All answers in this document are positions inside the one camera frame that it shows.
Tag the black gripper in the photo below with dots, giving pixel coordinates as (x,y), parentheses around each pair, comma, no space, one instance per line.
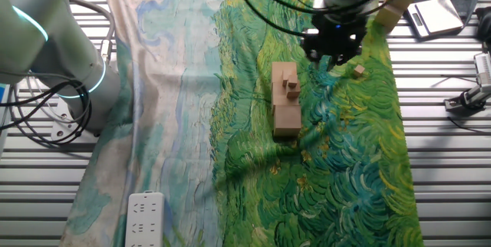
(339,34)

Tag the medium wooden cube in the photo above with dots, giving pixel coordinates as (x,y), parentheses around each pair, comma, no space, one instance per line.
(286,75)

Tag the small wooden cube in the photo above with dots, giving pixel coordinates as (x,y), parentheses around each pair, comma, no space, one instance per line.
(294,93)

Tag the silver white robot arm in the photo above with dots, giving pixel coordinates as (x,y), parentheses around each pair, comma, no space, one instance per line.
(57,47)

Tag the silver digital scale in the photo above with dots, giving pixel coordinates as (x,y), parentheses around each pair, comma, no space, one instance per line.
(437,15)

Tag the green blue painted cloth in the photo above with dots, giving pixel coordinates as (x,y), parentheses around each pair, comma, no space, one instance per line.
(307,182)

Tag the dark round object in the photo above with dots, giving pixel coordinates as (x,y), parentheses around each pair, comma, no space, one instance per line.
(485,24)

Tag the white power strip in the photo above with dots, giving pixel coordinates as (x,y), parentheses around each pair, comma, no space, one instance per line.
(145,220)

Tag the grey black camera mount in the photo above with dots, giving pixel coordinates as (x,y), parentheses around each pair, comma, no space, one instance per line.
(470,97)

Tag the silver ribbed camera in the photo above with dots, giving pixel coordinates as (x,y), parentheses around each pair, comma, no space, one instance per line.
(484,68)

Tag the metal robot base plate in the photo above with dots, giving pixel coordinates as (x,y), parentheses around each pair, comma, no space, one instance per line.
(63,126)

